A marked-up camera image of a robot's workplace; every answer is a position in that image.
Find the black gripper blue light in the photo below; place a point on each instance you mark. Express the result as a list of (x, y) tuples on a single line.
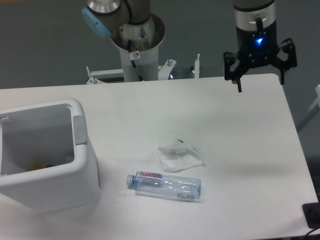
[(257, 47)]

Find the clear crushed plastic water bottle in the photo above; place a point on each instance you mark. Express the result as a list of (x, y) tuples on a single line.
[(165, 185)]

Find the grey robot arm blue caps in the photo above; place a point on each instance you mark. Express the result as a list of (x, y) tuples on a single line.
[(106, 16)]

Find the white plastic trash can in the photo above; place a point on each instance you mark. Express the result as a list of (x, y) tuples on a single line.
[(56, 130)]

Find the yellow trash inside can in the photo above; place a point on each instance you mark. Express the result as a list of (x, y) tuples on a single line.
[(39, 162)]

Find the black device at table edge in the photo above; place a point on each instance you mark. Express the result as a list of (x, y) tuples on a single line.
[(312, 214)]

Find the white frame at right edge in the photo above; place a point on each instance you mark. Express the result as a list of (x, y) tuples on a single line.
[(312, 111)]

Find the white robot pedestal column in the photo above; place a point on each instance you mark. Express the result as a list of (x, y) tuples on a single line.
[(138, 47)]

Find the white metal base frame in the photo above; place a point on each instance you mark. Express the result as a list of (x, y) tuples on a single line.
[(165, 72)]

